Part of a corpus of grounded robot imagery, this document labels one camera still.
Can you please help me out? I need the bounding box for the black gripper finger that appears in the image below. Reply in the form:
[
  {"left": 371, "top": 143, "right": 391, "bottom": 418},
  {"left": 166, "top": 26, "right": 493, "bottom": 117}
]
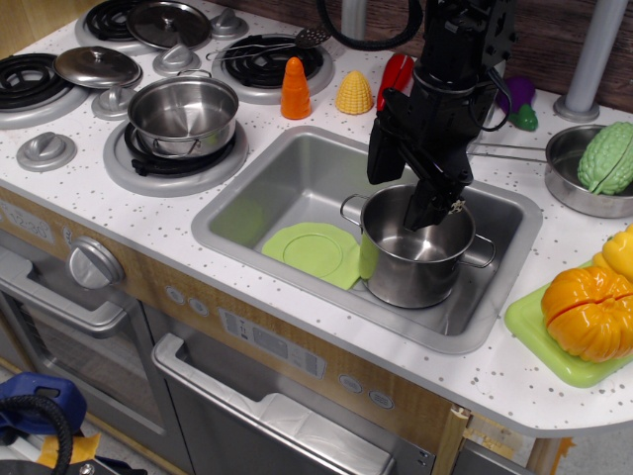
[
  {"left": 427, "top": 182, "right": 465, "bottom": 225},
  {"left": 404, "top": 179, "right": 431, "bottom": 232}
]

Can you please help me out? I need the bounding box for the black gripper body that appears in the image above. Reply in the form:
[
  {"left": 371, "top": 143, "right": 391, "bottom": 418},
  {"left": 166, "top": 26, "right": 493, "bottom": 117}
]
[{"left": 367, "top": 71, "right": 498, "bottom": 186}]

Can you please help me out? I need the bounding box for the tall steel pot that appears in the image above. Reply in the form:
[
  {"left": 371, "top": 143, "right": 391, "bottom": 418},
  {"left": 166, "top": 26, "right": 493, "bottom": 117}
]
[{"left": 339, "top": 184, "right": 497, "bottom": 309}]

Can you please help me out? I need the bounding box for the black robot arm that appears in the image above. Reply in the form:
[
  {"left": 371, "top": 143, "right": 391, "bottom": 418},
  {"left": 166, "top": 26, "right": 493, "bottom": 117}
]
[{"left": 367, "top": 1, "right": 516, "bottom": 231}]

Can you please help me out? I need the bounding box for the grey toy sink basin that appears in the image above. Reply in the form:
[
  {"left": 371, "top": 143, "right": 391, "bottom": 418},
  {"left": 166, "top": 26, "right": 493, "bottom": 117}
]
[{"left": 190, "top": 125, "right": 544, "bottom": 356}]

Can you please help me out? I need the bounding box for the wide steel pot on burner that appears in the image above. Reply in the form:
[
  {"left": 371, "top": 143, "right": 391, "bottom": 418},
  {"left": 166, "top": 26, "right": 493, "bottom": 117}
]
[{"left": 128, "top": 76, "right": 239, "bottom": 159}]

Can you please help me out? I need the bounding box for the red toy pepper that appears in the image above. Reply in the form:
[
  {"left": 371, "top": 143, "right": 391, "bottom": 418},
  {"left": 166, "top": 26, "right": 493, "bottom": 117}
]
[{"left": 376, "top": 53, "right": 414, "bottom": 111}]

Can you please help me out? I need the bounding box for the yellow toy corn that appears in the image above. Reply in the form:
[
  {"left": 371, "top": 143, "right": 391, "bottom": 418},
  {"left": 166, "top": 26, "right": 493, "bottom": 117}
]
[{"left": 335, "top": 70, "right": 374, "bottom": 115}]

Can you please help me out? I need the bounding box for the purple toy eggplant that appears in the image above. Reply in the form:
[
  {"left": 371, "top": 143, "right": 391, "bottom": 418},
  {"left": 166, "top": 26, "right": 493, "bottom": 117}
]
[{"left": 496, "top": 76, "right": 539, "bottom": 132}]

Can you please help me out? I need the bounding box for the green plastic plate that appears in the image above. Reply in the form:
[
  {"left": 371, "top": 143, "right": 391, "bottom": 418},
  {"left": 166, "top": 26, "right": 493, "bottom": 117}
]
[{"left": 262, "top": 222, "right": 361, "bottom": 290}]

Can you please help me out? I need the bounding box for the orange toy carrot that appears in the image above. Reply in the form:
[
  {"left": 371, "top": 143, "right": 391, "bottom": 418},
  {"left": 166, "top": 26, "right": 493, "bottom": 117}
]
[{"left": 280, "top": 56, "right": 312, "bottom": 120}]

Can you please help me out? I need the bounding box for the grey pole at back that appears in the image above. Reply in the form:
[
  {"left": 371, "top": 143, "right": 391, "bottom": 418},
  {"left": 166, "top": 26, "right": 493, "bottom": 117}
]
[{"left": 341, "top": 0, "right": 367, "bottom": 40}]

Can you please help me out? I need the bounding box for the green cutting board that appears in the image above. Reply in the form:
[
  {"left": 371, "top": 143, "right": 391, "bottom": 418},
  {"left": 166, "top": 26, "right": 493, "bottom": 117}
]
[{"left": 504, "top": 283, "right": 632, "bottom": 388}]

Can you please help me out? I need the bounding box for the metal slotted spatula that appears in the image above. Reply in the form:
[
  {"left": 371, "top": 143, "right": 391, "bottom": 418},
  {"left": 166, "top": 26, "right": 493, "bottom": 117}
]
[{"left": 206, "top": 26, "right": 331, "bottom": 59}]

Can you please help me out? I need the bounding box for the green toy bitter gourd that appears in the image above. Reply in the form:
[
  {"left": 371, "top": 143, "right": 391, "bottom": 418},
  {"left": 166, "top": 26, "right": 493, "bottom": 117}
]
[{"left": 577, "top": 122, "right": 632, "bottom": 195}]

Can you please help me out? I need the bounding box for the black back right burner coil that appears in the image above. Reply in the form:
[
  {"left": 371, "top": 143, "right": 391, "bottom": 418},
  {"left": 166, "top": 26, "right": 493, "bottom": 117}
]
[{"left": 221, "top": 35, "right": 325, "bottom": 89}]

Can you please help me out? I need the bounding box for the black burner coil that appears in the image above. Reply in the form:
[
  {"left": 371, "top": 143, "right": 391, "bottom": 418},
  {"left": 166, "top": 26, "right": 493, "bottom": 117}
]
[
  {"left": 1, "top": 53, "right": 73, "bottom": 110},
  {"left": 124, "top": 124, "right": 236, "bottom": 177},
  {"left": 221, "top": 35, "right": 325, "bottom": 89},
  {"left": 85, "top": 0, "right": 143, "bottom": 42}
]

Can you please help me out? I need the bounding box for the yellow toy bell pepper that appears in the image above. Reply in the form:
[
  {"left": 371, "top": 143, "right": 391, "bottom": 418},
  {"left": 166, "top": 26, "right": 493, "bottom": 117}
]
[{"left": 592, "top": 227, "right": 632, "bottom": 282}]

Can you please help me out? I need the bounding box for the orange toy pumpkin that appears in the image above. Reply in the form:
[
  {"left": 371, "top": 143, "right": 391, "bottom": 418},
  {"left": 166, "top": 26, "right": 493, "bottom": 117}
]
[{"left": 541, "top": 266, "right": 632, "bottom": 363}]

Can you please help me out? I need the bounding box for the grey stove knob back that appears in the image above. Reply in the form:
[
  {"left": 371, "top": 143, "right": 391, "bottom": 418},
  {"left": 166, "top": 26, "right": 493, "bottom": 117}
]
[{"left": 211, "top": 8, "right": 249, "bottom": 41}]

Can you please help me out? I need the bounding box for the grey stove knob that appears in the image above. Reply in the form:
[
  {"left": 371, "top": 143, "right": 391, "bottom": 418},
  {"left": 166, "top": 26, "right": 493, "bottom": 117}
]
[
  {"left": 211, "top": 8, "right": 249, "bottom": 41},
  {"left": 16, "top": 132, "right": 77, "bottom": 172},
  {"left": 91, "top": 86, "right": 136, "bottom": 121},
  {"left": 152, "top": 44, "right": 202, "bottom": 77}
]

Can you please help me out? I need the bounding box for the grey stove knob upper middle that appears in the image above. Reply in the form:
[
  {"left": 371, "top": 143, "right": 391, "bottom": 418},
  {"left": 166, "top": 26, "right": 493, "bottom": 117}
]
[{"left": 152, "top": 44, "right": 202, "bottom": 77}]

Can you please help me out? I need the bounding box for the black front burner coil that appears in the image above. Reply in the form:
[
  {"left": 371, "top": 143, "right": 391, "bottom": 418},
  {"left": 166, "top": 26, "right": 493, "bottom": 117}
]
[{"left": 124, "top": 124, "right": 236, "bottom": 177}]

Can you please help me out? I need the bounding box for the steel lid far back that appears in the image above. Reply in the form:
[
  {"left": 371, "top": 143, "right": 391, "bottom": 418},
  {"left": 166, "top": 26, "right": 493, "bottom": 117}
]
[{"left": 126, "top": 1, "right": 211, "bottom": 49}]

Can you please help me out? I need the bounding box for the steel lid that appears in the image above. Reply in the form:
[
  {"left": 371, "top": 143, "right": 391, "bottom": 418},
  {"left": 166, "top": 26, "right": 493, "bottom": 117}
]
[
  {"left": 52, "top": 46, "right": 142, "bottom": 89},
  {"left": 126, "top": 1, "right": 211, "bottom": 49}
]

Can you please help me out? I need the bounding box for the grey oven dial knob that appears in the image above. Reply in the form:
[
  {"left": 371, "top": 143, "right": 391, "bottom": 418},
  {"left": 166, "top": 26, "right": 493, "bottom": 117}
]
[{"left": 66, "top": 237, "right": 126, "bottom": 290}]

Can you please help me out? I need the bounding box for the steel lid near left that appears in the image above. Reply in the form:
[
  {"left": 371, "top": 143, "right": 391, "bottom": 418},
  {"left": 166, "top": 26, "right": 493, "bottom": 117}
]
[{"left": 52, "top": 46, "right": 142, "bottom": 89}]

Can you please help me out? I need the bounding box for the black back left burner coil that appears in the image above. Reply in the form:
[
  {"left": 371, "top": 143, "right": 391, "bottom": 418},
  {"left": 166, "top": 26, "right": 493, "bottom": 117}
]
[{"left": 85, "top": 0, "right": 143, "bottom": 42}]

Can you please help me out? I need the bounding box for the grey stove knob front left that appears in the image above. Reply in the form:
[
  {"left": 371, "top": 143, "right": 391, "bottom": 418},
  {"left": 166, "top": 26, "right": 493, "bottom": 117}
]
[{"left": 16, "top": 132, "right": 77, "bottom": 172}]

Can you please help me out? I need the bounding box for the steel saucepan with long handle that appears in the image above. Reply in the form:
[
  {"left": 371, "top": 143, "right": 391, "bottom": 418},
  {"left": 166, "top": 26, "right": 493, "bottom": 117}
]
[{"left": 468, "top": 125, "right": 632, "bottom": 219}]

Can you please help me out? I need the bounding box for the grey faucet post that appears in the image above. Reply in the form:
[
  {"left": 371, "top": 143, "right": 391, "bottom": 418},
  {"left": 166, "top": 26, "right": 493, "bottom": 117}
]
[{"left": 553, "top": 0, "right": 629, "bottom": 124}]

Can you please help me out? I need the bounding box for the black cable hose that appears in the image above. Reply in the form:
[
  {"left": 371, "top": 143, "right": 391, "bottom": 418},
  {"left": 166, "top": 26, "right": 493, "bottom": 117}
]
[{"left": 316, "top": 0, "right": 424, "bottom": 51}]

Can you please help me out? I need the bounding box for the dishwasher door with handle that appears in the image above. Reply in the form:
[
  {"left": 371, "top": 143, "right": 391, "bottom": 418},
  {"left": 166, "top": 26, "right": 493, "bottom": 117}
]
[{"left": 149, "top": 317, "right": 436, "bottom": 474}]

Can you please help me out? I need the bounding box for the oven door with handle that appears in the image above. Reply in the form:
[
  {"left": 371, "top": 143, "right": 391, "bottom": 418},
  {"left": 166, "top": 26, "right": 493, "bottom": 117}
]
[{"left": 1, "top": 233, "right": 194, "bottom": 474}]

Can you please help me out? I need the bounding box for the blue clamp with black cable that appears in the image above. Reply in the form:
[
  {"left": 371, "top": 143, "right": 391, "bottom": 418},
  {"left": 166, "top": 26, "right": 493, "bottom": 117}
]
[{"left": 1, "top": 372, "right": 87, "bottom": 474}]

